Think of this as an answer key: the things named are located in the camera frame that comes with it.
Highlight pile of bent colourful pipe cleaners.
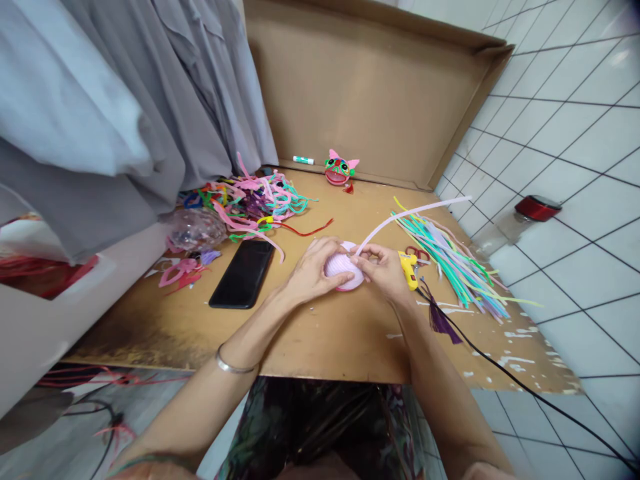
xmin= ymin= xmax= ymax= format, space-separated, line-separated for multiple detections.
xmin=177 ymin=151 xmax=321 ymax=264

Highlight clear plastic bag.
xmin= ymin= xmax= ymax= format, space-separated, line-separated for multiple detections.
xmin=167 ymin=207 xmax=229 ymax=253

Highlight bundle of pastel pipe cleaners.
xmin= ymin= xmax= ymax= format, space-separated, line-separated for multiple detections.
xmin=389 ymin=195 xmax=545 ymax=325

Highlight black smartphone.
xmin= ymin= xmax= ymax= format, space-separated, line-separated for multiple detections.
xmin=208 ymin=239 xmax=277 ymax=310

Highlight person's left thumb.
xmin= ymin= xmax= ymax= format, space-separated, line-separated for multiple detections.
xmin=319 ymin=272 xmax=356 ymax=291

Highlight grey hanging curtain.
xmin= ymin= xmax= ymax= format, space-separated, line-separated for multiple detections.
xmin=0 ymin=0 xmax=279 ymax=266

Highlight white cardboard box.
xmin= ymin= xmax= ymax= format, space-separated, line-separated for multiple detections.
xmin=0 ymin=212 xmax=173 ymax=421

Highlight person's body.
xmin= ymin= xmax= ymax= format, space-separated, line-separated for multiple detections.
xmin=215 ymin=375 xmax=446 ymax=480

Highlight light pink pipe cleaner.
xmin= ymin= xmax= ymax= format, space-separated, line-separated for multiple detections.
xmin=355 ymin=195 xmax=473 ymax=257

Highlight person's left fingers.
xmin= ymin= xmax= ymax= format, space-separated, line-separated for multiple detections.
xmin=307 ymin=236 xmax=356 ymax=262

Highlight large cardboard sheet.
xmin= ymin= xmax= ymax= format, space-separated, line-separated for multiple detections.
xmin=243 ymin=0 xmax=516 ymax=193

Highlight person's right fingers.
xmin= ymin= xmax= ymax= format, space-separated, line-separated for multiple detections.
xmin=361 ymin=243 xmax=401 ymax=289

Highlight pink pipe cleaner ball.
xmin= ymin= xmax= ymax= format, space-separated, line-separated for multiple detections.
xmin=323 ymin=241 xmax=367 ymax=293

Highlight yellow glue gun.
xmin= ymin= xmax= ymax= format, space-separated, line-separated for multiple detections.
xmin=397 ymin=250 xmax=419 ymax=291

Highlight person's right hand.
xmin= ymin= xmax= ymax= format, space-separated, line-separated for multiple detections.
xmin=351 ymin=243 xmax=416 ymax=305

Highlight pink pipe cleaner ears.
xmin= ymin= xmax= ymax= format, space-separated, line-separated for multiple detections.
xmin=157 ymin=257 xmax=211 ymax=296

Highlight person's left hand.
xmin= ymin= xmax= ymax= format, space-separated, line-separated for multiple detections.
xmin=282 ymin=236 xmax=356 ymax=307

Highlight purple tassel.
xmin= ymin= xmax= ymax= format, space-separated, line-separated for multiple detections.
xmin=423 ymin=279 xmax=465 ymax=346

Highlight black power cable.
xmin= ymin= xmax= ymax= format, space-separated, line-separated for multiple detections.
xmin=413 ymin=279 xmax=640 ymax=476

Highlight pipe cleaner lion head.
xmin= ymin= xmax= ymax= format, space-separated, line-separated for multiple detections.
xmin=323 ymin=149 xmax=361 ymax=194

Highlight glass jar with red lid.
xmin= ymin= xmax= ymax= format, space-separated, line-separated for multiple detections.
xmin=473 ymin=195 xmax=563 ymax=257

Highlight red pipe cleaner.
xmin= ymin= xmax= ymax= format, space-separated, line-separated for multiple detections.
xmin=272 ymin=217 xmax=335 ymax=237

